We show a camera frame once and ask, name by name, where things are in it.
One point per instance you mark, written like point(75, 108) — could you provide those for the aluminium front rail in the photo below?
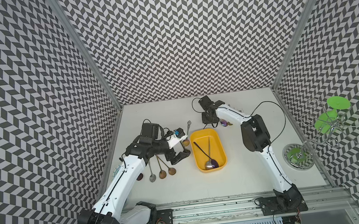
point(242, 207)

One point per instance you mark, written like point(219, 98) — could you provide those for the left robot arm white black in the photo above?
point(152, 141)

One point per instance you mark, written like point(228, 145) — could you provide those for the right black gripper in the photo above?
point(205, 120)

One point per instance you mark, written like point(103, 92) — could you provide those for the rainbow handle purple spoon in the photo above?
point(224, 123)

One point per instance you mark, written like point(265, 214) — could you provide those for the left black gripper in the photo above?
point(178, 157)

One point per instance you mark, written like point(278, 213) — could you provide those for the copper spoon long handle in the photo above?
point(172, 171)

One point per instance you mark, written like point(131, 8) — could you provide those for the dark brown small spoon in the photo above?
point(140, 177)

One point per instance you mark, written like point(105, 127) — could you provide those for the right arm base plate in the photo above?
point(281, 205)

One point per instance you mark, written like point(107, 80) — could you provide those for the ornate silver gold spoon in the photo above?
point(186, 142)

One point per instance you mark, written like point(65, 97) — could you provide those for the plain silver spoon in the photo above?
point(209, 164)

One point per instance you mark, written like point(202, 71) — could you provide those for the purple iridescent spoon dark handle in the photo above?
point(214, 161)

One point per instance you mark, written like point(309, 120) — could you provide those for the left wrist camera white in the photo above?
point(174, 137)

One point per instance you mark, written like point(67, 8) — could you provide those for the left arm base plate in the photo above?
point(162, 217)

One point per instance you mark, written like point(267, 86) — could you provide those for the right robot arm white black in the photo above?
point(256, 138)

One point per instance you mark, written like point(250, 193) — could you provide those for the bronze spoon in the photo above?
point(162, 173)

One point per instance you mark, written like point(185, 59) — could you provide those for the small silver teaspoon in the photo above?
point(152, 177)

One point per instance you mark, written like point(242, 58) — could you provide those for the yellow plastic storage box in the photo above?
point(206, 145)

